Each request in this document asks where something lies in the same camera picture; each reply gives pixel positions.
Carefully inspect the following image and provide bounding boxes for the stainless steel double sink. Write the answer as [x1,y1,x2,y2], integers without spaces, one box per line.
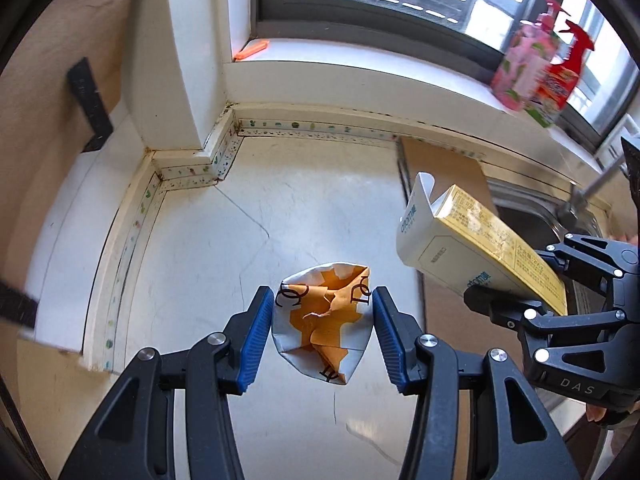
[485,175,613,311]

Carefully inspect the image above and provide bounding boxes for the wooden cutting board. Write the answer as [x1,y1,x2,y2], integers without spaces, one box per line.
[0,0,141,321]

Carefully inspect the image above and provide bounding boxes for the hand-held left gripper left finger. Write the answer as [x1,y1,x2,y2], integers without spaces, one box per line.
[57,285,275,480]

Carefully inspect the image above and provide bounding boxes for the metal faucet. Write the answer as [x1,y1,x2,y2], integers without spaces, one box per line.
[557,152,628,233]

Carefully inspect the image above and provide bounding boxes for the red spray bottle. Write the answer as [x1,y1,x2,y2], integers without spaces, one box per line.
[525,19,596,128]

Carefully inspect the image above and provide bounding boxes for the orange plastic clip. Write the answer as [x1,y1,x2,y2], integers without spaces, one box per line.
[232,39,270,61]

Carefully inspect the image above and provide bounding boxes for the orange and white paper bag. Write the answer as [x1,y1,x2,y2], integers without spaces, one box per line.
[270,261,375,386]

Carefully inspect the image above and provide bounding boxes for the black cutting board rack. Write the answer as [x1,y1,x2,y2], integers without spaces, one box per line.
[0,57,113,333]

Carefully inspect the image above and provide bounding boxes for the white cutting board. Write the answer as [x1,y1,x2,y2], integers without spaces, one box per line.
[17,125,151,356]

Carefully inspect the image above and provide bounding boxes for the pink dish soap bottle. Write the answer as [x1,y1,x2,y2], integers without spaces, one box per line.
[490,0,571,113]

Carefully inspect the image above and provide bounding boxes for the yellow carton box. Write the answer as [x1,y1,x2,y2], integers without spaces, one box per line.
[396,172,568,317]

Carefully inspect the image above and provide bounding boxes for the brown cutting board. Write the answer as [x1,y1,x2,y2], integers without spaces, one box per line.
[397,136,531,411]

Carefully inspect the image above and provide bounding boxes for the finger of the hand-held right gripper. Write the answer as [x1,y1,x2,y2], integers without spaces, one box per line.
[463,287,628,361]
[545,232,640,306]

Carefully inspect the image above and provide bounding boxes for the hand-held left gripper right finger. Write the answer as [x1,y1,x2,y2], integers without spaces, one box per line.
[372,286,583,480]

